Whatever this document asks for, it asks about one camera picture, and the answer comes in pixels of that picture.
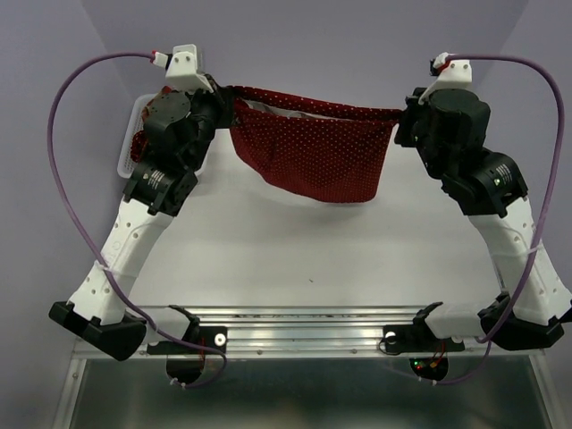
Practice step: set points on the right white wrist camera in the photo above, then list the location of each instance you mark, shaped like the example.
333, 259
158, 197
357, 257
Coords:
449, 74

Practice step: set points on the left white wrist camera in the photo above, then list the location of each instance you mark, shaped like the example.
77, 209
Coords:
183, 68

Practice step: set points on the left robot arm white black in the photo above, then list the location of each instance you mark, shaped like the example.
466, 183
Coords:
96, 312

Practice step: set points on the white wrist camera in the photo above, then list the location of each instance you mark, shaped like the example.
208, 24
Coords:
183, 68
449, 74

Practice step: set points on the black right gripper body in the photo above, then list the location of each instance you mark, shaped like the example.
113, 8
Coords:
414, 131

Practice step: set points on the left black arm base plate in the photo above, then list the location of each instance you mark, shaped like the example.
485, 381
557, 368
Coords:
205, 339

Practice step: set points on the red polka dot skirt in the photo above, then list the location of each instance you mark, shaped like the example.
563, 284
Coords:
138, 146
333, 153

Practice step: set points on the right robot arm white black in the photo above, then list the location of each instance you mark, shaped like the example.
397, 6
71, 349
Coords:
533, 304

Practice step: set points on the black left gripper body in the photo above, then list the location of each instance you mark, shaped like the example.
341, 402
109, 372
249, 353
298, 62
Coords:
211, 113

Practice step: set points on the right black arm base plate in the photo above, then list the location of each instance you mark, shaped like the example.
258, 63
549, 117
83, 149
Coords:
411, 338

